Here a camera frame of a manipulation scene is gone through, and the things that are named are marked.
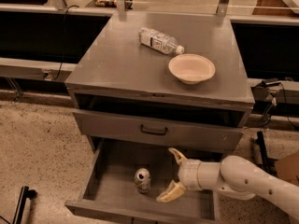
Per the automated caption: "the clear plastic water bottle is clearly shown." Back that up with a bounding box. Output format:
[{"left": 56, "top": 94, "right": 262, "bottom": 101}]
[{"left": 138, "top": 27, "right": 184, "bottom": 55}]

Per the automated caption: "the silver 7up can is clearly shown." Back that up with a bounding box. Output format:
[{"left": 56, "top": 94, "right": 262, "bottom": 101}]
[{"left": 135, "top": 168, "right": 151, "bottom": 194}]

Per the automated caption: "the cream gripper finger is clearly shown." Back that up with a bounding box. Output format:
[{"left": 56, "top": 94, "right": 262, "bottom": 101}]
[
  {"left": 156, "top": 180, "right": 187, "bottom": 203},
  {"left": 168, "top": 147, "right": 187, "bottom": 165}
]

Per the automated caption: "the black stand leg left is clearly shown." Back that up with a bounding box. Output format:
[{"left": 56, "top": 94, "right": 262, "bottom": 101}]
[{"left": 12, "top": 186, "right": 37, "bottom": 224}]

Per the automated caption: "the grey metal rail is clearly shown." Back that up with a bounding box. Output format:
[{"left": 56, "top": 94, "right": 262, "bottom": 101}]
[{"left": 0, "top": 58, "right": 76, "bottom": 82}]

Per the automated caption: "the open grey middle drawer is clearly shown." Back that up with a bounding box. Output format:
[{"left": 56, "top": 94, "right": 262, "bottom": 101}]
[{"left": 65, "top": 140, "right": 220, "bottom": 224}]

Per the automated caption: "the grey top drawer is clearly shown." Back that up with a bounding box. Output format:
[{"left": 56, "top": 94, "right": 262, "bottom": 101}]
[{"left": 73, "top": 109, "right": 243, "bottom": 153}]

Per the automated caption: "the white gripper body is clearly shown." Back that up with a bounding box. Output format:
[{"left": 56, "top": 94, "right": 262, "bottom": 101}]
[{"left": 178, "top": 159, "right": 202, "bottom": 191}]

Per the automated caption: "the white paper bowl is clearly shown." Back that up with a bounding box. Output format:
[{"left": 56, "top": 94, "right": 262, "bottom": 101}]
[{"left": 168, "top": 54, "right": 216, "bottom": 85}]

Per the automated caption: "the black stand leg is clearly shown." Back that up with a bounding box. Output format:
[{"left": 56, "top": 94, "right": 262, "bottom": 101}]
[
  {"left": 256, "top": 132, "right": 277, "bottom": 175},
  {"left": 12, "top": 186, "right": 37, "bottom": 224}
]

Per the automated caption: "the black hanging cable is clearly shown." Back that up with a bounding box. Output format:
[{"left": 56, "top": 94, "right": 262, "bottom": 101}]
[{"left": 43, "top": 5, "right": 80, "bottom": 82}]

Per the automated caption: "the black stand leg right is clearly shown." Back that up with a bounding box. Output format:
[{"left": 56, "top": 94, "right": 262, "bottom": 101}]
[{"left": 256, "top": 132, "right": 277, "bottom": 175}]

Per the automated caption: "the grey drawer cabinet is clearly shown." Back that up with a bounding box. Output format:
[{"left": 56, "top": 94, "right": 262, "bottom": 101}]
[{"left": 66, "top": 12, "right": 254, "bottom": 156}]

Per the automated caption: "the wooden counter top right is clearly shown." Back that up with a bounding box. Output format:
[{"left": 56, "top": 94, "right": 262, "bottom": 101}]
[{"left": 252, "top": 0, "right": 298, "bottom": 17}]

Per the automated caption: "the black drawer handle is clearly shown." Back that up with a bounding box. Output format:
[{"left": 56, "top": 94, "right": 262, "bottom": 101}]
[{"left": 139, "top": 124, "right": 168, "bottom": 136}]

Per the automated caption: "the brown cardboard box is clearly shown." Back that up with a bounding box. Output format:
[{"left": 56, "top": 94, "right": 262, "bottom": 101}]
[{"left": 275, "top": 151, "right": 299, "bottom": 186}]

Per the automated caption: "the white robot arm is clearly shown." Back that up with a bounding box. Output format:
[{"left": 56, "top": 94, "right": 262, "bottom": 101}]
[{"left": 156, "top": 147, "right": 299, "bottom": 220}]

